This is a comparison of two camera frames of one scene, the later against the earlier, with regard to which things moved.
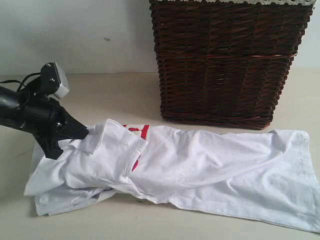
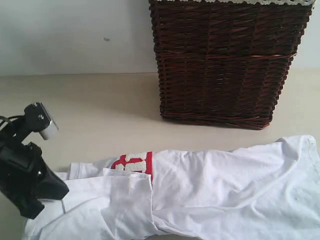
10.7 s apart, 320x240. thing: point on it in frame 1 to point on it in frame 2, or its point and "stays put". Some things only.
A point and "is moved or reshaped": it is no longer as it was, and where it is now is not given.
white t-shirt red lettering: [248, 175] is moved or reshaped
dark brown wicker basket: [225, 65] stays put
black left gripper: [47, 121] to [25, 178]
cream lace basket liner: [296, 2] stays put
